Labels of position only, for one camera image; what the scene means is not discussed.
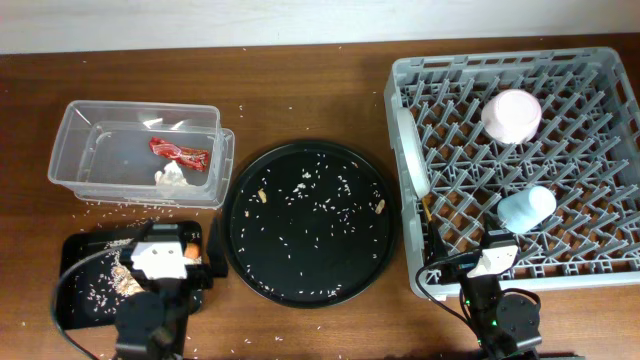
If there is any orange carrot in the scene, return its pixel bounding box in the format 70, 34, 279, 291
184, 243, 201, 260

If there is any red snack wrapper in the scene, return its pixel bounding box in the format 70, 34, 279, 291
149, 137, 210, 172

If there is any white tissue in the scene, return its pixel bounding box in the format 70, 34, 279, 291
154, 161, 189, 187

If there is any grey plate with food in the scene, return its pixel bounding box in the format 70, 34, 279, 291
396, 108, 431, 199

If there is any wooden chopstick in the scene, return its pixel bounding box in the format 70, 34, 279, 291
421, 196, 432, 223

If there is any light blue cup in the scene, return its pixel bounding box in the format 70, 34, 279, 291
497, 186, 557, 234

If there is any round black tray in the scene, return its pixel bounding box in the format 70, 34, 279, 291
220, 140, 399, 309

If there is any pile of rice and peanuts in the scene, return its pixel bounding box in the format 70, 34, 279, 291
85, 238, 143, 314

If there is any grey dishwasher rack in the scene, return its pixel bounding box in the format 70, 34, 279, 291
384, 47, 639, 299

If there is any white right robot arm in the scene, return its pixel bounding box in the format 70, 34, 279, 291
415, 218, 542, 359

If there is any peanut on tray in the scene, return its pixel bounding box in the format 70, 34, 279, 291
258, 189, 267, 203
375, 199, 386, 214

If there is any clear plastic bin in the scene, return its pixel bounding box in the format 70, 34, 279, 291
48, 100, 235, 209

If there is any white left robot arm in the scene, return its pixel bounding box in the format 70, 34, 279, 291
50, 221, 228, 359

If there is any black rectangular tray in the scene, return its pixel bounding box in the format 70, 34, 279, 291
53, 220, 205, 331

